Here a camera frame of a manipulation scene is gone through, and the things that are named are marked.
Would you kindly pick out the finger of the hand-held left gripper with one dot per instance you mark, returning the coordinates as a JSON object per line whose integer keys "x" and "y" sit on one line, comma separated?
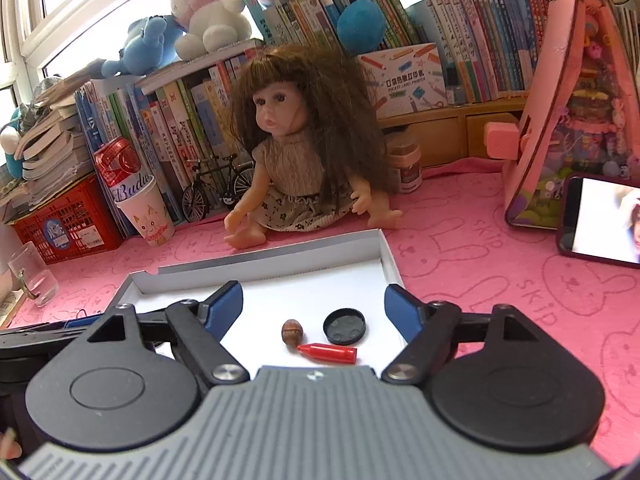
{"x": 85, "y": 322}
{"x": 30, "y": 347}

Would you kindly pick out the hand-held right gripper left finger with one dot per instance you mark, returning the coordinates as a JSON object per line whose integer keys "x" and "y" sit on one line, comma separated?
{"x": 227, "y": 306}

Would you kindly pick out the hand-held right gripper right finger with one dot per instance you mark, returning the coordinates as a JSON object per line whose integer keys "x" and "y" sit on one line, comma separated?
{"x": 400, "y": 310}

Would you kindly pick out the black round lid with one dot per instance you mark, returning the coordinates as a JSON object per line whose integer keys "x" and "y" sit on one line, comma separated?
{"x": 345, "y": 326}

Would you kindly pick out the brown nut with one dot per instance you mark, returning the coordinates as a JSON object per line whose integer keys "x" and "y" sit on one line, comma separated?
{"x": 292, "y": 332}

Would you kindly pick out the white cardboard box tray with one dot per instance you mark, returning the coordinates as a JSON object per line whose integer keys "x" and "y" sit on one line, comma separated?
{"x": 300, "y": 285}

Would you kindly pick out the person's left hand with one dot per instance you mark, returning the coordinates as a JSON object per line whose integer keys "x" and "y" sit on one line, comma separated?
{"x": 7, "y": 445}

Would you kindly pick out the clear glass mug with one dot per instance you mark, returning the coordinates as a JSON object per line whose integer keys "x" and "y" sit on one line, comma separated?
{"x": 35, "y": 275}

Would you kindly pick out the pink bunny-print table cloth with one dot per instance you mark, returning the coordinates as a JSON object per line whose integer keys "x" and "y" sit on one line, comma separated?
{"x": 475, "y": 270}

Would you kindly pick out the red plastic crate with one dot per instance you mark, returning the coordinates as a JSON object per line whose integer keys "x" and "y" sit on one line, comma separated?
{"x": 70, "y": 225}

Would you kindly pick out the black miniature bicycle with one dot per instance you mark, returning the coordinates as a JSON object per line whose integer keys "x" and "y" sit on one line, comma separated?
{"x": 215, "y": 190}

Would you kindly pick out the white cat-print paper cup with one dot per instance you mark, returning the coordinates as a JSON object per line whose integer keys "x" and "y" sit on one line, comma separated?
{"x": 147, "y": 215}

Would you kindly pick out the brown-lidded jar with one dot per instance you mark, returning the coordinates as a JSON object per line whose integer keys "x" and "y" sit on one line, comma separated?
{"x": 405, "y": 165}

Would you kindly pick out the red drink can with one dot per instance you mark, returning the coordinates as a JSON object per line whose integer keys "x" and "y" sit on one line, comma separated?
{"x": 117, "y": 165}

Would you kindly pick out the long-haired doll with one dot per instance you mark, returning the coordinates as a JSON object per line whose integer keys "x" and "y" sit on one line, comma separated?
{"x": 300, "y": 150}

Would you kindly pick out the stack of lying books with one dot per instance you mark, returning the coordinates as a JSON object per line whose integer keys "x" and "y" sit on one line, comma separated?
{"x": 50, "y": 145}

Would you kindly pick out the wooden drawer shelf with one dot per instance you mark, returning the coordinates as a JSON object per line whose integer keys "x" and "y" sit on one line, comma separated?
{"x": 450, "y": 135}

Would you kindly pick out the blue and white plush toy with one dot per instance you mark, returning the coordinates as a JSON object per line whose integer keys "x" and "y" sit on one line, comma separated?
{"x": 10, "y": 145}

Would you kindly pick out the row of colourful children's books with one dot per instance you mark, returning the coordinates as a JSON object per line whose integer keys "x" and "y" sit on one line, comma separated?
{"x": 185, "y": 110}

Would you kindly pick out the row of blue thin booklets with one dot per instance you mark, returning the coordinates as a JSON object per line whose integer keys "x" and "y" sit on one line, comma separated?
{"x": 100, "y": 120}

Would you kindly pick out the black smartphone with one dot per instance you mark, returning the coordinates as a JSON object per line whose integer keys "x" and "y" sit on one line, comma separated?
{"x": 605, "y": 220}

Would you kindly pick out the pink triangular toy house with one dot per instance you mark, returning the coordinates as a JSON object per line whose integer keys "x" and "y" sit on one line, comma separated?
{"x": 560, "y": 110}

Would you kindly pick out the large blue plush toy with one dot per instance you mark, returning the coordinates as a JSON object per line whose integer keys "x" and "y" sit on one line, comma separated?
{"x": 360, "y": 25}

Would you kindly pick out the row of blue-spined textbooks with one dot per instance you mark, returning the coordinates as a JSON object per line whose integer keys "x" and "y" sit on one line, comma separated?
{"x": 475, "y": 30}

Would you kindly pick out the white and pink bunny plush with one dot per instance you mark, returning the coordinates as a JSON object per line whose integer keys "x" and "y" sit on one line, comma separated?
{"x": 205, "y": 5}

